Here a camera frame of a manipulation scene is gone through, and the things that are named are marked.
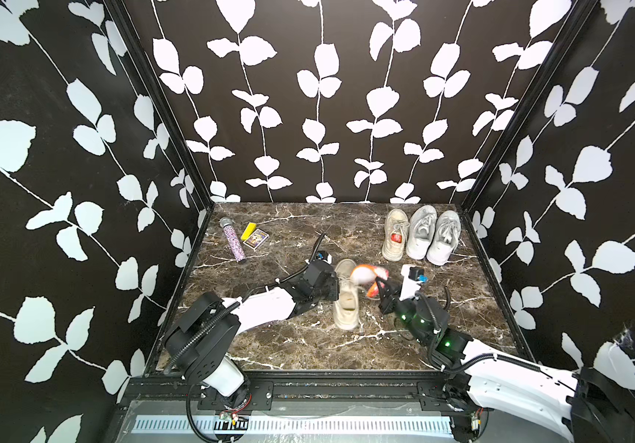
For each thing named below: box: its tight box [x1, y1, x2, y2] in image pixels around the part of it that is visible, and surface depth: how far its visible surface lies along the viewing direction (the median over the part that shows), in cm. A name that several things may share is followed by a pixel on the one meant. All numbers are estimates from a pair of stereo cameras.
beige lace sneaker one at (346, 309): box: [333, 258, 360, 331], surface depth 88 cm
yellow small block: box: [240, 222, 258, 241], surface depth 113 cm
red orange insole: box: [351, 263, 391, 299], surface depth 78 cm
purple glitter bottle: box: [219, 216, 247, 264], surface depth 106 cm
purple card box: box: [242, 227, 270, 251], surface depth 109 cm
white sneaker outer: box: [426, 209, 462, 267], surface depth 103 cm
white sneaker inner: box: [405, 204, 438, 261], surface depth 104 cm
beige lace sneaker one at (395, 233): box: [381, 208, 410, 263], surface depth 105 cm
